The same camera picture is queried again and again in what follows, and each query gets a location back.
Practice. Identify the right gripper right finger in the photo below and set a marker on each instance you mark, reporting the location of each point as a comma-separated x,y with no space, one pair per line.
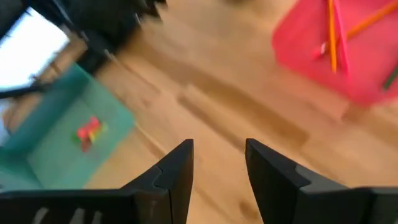
286,196

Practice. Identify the green plastic bin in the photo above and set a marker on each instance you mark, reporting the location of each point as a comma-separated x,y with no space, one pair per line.
46,161

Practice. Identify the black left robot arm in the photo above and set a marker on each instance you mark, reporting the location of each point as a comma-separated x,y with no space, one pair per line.
102,18

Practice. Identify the green pencil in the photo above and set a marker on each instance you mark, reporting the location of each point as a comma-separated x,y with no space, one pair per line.
391,77

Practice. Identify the pink plastic bin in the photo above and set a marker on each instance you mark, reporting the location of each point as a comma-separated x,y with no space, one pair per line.
304,46

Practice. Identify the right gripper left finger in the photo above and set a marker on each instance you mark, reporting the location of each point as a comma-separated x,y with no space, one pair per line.
158,202

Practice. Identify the yellow eraser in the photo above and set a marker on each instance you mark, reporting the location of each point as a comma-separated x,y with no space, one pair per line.
101,129

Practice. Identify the orange pencil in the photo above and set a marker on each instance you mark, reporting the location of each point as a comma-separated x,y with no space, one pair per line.
332,37
370,20

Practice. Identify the red eraser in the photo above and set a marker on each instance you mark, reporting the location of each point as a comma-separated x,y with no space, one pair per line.
88,128

